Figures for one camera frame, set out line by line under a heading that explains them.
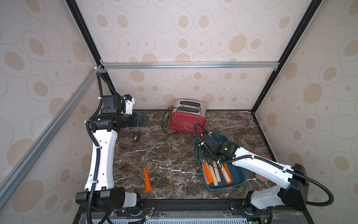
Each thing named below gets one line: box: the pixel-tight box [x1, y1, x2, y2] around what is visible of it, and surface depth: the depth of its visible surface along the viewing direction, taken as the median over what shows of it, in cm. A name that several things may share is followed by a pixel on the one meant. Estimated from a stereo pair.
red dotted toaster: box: [170, 98, 207, 134], surface depth 99 cm
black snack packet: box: [132, 133, 141, 142], surface depth 104 cm
